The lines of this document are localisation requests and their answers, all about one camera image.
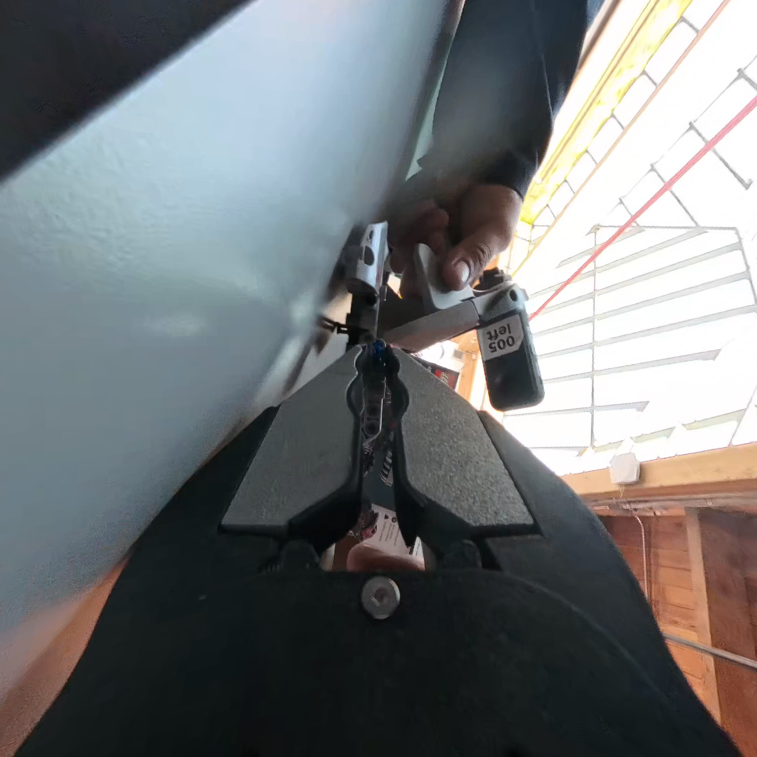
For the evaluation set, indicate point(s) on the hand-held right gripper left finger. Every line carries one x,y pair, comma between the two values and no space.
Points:
295,455

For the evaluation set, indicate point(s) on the small white wall box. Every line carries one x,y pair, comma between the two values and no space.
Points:
625,468

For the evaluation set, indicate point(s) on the grey black lego model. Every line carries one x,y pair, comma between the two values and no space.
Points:
368,266

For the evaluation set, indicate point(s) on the person's left forearm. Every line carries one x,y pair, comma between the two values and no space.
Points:
502,88

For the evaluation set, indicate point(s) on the large gridded window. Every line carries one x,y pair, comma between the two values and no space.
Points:
650,366

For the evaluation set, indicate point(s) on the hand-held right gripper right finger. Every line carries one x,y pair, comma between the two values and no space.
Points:
455,455

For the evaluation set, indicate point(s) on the person's left hand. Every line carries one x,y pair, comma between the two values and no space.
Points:
479,225

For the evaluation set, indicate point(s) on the metal rod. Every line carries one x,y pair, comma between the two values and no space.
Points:
715,652

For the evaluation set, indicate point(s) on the printed instruction booklet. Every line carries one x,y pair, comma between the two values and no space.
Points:
387,526

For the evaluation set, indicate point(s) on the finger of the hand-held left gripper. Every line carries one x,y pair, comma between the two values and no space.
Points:
432,328

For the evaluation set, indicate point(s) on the wooden beam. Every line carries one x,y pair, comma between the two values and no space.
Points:
698,473

